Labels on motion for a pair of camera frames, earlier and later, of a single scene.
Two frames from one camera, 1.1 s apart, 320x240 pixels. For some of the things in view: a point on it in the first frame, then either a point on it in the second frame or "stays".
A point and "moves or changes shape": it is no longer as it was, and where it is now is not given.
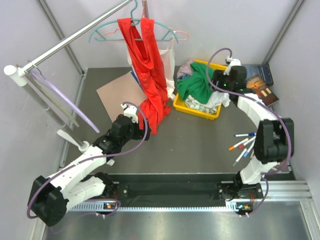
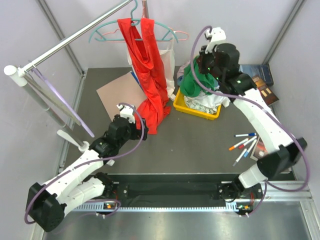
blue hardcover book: (262, 70) stays
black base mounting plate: (179, 190) stays
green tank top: (197, 87) moves or changes shape
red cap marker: (242, 145) stays
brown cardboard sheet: (125, 90) stays
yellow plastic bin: (179, 103) stays
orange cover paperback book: (263, 91) stays
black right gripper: (218, 76) -> (202, 57)
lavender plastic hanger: (39, 76) -> (78, 120)
